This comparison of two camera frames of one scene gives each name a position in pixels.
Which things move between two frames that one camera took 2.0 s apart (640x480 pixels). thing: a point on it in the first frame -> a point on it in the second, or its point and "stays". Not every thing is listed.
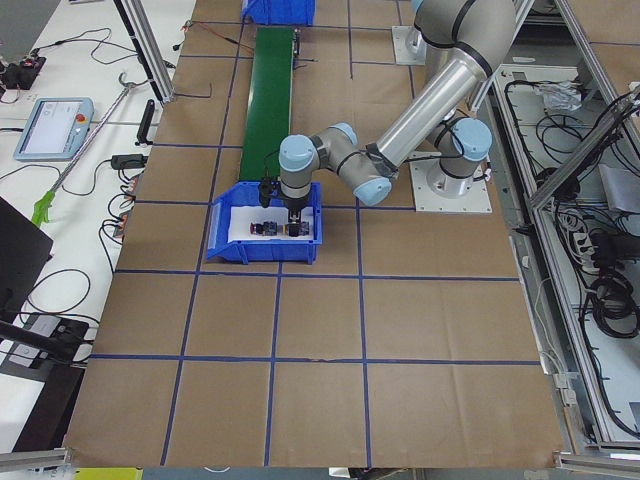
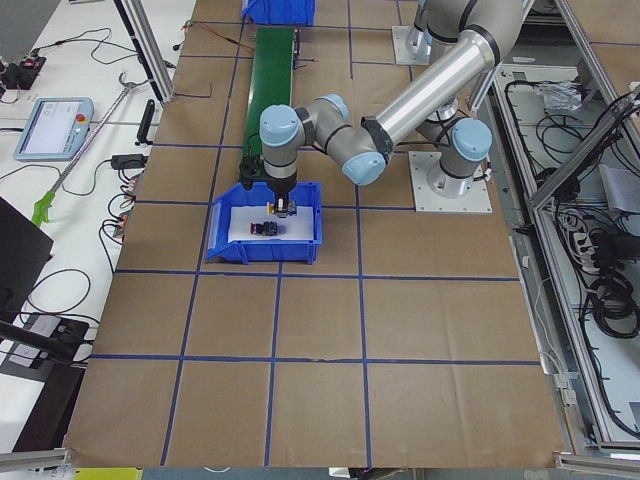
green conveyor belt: [270, 103] stays
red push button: [265, 229] stays
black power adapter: [128, 161] stays
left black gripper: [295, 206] -> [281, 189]
